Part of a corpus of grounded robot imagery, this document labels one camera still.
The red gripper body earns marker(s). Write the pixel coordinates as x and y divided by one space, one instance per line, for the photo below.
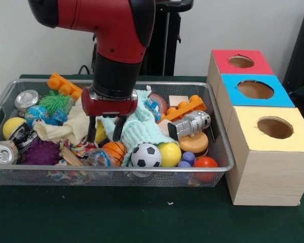
109 106

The wooden box with three holes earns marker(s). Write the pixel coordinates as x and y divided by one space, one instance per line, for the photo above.
268 177

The red ball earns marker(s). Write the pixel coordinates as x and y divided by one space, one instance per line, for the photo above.
205 162

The black object by wall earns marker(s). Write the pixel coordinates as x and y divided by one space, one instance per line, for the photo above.
302 50

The silver toy robot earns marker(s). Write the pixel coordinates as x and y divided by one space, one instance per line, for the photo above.
190 124

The silver mesh bin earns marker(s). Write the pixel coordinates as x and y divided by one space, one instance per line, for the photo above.
66 177

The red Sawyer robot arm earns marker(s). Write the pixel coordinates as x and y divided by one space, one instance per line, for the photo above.
116 38

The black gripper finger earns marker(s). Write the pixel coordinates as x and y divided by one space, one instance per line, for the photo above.
118 131
92 130

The cream cloth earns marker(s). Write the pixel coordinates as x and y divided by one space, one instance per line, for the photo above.
66 129

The colourful patterned cloth scrunchie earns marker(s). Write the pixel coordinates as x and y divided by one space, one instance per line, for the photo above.
81 149

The yellow ball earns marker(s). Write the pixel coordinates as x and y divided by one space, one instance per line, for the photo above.
170 155

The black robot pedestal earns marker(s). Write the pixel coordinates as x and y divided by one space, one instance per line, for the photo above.
169 45

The black and white soccer ball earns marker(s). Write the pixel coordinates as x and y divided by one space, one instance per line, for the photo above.
146 155

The small orange basketball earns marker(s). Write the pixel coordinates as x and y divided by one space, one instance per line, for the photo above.
115 150

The purple spiky ball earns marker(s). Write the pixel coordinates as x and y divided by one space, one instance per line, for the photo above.
41 153

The long orange toy brick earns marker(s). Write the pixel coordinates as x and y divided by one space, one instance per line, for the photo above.
63 84

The dark green table cloth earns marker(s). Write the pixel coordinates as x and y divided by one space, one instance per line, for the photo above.
116 215

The mint green cloth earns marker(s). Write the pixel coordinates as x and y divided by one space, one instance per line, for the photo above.
142 129

